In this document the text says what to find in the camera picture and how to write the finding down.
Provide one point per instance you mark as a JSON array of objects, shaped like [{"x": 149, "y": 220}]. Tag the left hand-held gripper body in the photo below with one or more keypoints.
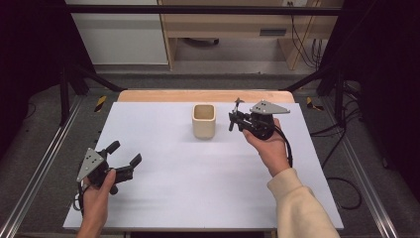
[{"x": 94, "y": 168}]

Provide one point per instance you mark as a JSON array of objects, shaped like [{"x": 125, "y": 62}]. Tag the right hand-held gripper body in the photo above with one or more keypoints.
[{"x": 262, "y": 124}]

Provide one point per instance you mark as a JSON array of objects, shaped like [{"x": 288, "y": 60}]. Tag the beige square pen holder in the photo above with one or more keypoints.
[{"x": 203, "y": 122}]

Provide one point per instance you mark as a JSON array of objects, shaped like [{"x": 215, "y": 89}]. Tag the person's right hand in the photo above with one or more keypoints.
[{"x": 272, "y": 150}]

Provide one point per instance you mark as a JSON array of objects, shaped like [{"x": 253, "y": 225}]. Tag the person's left hand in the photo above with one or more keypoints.
[{"x": 97, "y": 198}]

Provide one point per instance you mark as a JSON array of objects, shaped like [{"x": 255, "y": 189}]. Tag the yellow black tape strip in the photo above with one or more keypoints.
[
  {"x": 312, "y": 104},
  {"x": 100, "y": 103}
]

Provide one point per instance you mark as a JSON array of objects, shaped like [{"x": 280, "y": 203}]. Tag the wooden table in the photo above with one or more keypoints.
[{"x": 185, "y": 96}]

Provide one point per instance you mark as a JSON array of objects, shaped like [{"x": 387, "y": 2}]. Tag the white table sheet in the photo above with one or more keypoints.
[{"x": 185, "y": 191}]

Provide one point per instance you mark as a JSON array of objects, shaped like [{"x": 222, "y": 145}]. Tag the light wooden desk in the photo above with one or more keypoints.
[{"x": 231, "y": 24}]

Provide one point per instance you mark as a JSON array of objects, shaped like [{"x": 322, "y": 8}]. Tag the white cabinet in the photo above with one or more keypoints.
[{"x": 125, "y": 39}]

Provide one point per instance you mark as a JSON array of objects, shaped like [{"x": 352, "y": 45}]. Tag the dark curtain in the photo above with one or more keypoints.
[
  {"x": 386, "y": 66},
  {"x": 29, "y": 49}
]

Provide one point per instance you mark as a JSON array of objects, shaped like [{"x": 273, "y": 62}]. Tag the aluminium floor rail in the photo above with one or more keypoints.
[
  {"x": 39, "y": 165},
  {"x": 363, "y": 172}
]

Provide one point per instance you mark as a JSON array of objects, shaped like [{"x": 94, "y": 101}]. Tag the black frame stand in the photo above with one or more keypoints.
[
  {"x": 64, "y": 99},
  {"x": 338, "y": 95}
]

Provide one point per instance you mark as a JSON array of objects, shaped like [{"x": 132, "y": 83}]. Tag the black frame crossbar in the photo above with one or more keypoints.
[{"x": 198, "y": 10}]

